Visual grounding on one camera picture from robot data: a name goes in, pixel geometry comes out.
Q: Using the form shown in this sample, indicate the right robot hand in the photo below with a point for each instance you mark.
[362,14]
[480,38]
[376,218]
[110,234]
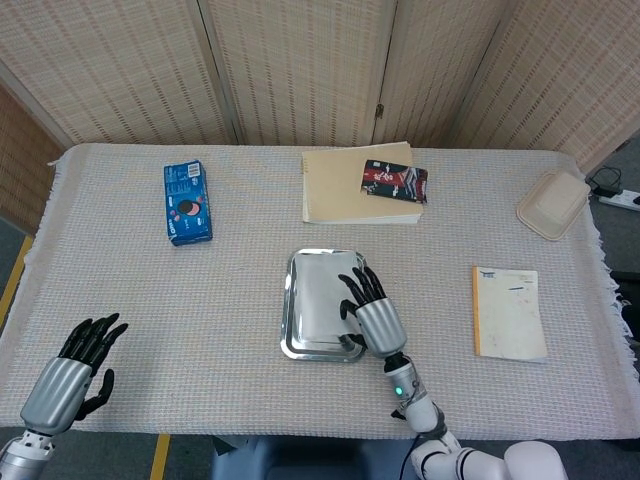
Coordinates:
[377,325]

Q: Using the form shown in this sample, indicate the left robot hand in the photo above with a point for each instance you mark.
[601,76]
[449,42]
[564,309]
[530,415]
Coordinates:
[60,387]

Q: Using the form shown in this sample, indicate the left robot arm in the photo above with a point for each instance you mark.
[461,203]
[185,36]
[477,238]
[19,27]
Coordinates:
[22,452]

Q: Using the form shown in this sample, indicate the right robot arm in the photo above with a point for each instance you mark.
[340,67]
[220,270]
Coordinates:
[440,430]

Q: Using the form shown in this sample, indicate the rectangular metal tray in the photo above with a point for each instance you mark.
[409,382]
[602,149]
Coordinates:
[300,310]

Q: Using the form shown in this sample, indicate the white booklet with orange spine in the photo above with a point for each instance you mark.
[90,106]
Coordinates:
[507,312]

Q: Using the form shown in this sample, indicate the beige spiral notebook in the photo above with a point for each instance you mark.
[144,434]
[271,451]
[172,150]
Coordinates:
[345,192]

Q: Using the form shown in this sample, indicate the dark patterned snack packet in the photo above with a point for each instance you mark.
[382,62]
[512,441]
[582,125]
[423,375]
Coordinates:
[395,180]

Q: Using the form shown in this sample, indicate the white woven tablecloth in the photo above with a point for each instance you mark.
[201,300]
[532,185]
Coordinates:
[200,310]

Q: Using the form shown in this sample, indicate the beige paper food container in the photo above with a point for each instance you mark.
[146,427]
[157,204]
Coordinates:
[552,205]

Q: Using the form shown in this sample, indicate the blue Oreo cookie box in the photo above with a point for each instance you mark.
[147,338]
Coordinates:
[186,202]

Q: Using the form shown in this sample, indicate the woven folding screen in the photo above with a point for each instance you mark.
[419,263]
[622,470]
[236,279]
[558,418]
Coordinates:
[310,70]

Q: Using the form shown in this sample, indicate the white power strip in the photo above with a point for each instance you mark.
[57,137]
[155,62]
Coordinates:
[619,196]

